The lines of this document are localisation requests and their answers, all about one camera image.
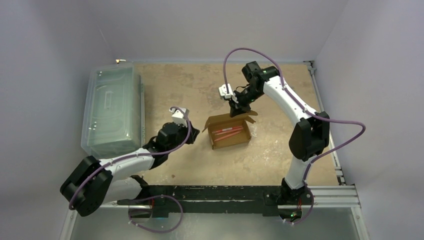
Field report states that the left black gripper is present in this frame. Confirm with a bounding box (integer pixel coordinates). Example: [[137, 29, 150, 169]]
[[166, 120, 199, 154]]

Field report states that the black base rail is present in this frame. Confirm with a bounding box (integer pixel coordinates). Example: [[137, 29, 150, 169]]
[[117, 184, 314, 220]]

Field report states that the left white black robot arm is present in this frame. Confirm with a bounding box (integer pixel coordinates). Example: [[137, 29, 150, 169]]
[[59, 121, 200, 217]]

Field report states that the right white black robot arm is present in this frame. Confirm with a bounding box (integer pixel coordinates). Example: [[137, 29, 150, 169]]
[[229, 61, 330, 204]]

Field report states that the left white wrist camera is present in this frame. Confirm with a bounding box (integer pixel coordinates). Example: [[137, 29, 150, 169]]
[[169, 107, 190, 128]]

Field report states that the aluminium frame rail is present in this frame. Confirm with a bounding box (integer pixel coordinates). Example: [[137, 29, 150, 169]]
[[60, 185, 369, 240]]

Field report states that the brown cardboard box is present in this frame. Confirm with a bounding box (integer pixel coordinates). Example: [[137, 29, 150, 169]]
[[202, 111, 258, 150]]

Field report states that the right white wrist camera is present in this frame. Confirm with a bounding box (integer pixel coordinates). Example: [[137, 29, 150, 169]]
[[218, 84, 238, 103]]

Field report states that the clear plastic storage bin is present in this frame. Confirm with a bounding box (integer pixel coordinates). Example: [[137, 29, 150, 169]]
[[81, 62, 145, 159]]

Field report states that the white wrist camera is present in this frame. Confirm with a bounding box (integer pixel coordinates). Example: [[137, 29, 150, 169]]
[[218, 84, 238, 103], [169, 107, 190, 128]]

